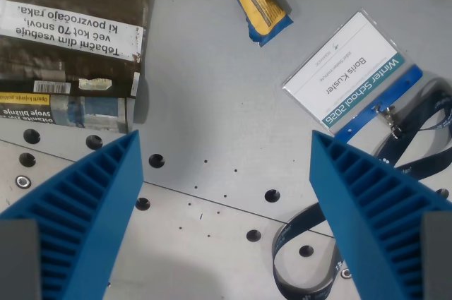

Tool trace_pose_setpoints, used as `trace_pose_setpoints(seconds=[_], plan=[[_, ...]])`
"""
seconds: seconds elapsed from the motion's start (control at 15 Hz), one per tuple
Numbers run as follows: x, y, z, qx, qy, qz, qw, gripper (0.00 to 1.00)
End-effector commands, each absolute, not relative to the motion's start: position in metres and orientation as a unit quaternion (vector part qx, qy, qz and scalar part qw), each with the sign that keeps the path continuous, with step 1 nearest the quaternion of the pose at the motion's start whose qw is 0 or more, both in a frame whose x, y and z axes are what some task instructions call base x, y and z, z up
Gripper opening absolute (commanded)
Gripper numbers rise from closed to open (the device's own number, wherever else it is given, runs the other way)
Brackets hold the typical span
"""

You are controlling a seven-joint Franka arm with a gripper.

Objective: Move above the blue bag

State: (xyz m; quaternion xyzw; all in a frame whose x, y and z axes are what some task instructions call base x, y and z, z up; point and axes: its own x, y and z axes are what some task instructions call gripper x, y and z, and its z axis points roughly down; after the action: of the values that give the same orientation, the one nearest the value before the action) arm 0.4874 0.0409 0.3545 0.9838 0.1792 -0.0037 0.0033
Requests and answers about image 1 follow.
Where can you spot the blue and yellow snack bag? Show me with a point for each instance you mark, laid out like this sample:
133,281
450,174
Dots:
257,0

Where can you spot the clear name badge holder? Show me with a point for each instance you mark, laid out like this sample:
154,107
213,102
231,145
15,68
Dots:
349,74

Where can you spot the dark tobacco pouch with warning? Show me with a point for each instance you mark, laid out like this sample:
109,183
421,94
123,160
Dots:
70,53

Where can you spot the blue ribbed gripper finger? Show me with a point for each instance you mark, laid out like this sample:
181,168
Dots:
367,204
88,204

